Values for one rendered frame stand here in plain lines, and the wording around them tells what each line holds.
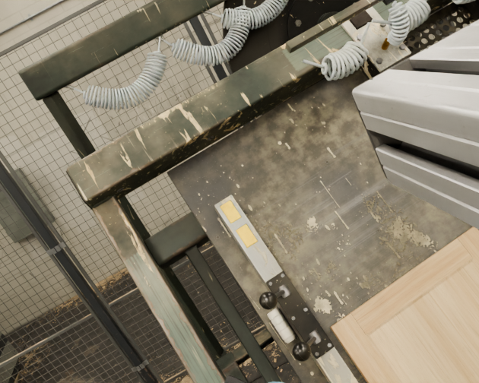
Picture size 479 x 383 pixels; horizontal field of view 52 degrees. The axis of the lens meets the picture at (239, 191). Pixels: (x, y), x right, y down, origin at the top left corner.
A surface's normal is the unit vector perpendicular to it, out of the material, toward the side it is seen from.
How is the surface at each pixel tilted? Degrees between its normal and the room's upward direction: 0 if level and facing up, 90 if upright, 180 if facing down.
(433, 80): 0
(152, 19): 90
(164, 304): 57
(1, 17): 90
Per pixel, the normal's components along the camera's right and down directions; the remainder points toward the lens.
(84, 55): 0.31, 0.19
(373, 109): -0.88, 0.48
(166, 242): 0.01, -0.29
